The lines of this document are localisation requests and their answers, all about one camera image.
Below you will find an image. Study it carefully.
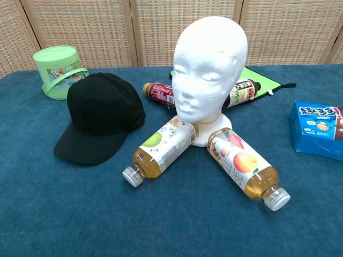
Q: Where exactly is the green microfiber cloth black trim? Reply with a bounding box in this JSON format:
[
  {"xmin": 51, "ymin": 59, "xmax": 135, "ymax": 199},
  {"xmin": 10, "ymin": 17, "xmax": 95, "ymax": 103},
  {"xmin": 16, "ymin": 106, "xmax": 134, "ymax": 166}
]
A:
[{"xmin": 169, "ymin": 66, "xmax": 297, "ymax": 101}]

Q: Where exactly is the green apple tea bottle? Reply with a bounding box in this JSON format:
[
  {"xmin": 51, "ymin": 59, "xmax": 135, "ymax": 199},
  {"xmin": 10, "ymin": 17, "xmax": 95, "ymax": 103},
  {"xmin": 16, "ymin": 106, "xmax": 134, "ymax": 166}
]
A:
[{"xmin": 122, "ymin": 117, "xmax": 200, "ymax": 187}]

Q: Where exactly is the white foam mannequin head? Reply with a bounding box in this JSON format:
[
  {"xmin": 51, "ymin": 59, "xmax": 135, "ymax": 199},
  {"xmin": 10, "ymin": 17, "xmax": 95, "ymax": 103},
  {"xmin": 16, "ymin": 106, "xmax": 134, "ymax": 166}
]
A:
[{"xmin": 171, "ymin": 20, "xmax": 249, "ymax": 148}]

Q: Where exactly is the blue chocolate cookie box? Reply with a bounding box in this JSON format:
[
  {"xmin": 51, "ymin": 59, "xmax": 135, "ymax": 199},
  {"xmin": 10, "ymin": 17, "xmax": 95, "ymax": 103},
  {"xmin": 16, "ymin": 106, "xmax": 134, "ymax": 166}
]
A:
[{"xmin": 288, "ymin": 100, "xmax": 343, "ymax": 161}]

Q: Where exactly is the peach tea bottle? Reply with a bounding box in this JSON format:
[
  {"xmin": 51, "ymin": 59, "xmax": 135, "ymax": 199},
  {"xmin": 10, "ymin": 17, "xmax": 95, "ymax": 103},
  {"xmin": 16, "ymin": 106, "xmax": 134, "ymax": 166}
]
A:
[{"xmin": 205, "ymin": 127, "xmax": 292, "ymax": 212}]

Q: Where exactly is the green plastic bucket with handle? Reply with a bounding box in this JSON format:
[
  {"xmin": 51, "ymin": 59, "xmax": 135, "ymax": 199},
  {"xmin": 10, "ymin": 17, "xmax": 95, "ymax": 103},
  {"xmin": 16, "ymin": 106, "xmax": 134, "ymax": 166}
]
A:
[{"xmin": 33, "ymin": 45, "xmax": 89, "ymax": 100}]

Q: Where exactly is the dark tea bottle black cap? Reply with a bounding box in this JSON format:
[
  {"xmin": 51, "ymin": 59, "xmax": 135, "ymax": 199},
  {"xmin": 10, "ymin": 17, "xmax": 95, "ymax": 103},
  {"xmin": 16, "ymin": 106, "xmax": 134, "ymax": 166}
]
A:
[{"xmin": 223, "ymin": 79, "xmax": 261, "ymax": 109}]

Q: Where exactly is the black baseball cap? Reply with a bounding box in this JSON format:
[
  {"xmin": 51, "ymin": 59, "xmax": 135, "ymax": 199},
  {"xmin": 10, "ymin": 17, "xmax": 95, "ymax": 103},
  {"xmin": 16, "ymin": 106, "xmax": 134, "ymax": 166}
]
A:
[{"xmin": 53, "ymin": 72, "xmax": 147, "ymax": 166}]

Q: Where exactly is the red label drink bottle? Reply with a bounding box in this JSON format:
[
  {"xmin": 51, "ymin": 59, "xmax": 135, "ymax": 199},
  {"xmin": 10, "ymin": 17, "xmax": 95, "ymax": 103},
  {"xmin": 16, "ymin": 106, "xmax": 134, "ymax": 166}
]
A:
[{"xmin": 143, "ymin": 82, "xmax": 176, "ymax": 110}]

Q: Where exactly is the blue carpet table cover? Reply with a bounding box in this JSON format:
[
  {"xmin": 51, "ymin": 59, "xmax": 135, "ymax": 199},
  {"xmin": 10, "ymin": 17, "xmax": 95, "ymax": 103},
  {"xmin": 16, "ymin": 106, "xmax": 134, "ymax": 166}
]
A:
[{"xmin": 0, "ymin": 64, "xmax": 343, "ymax": 257}]

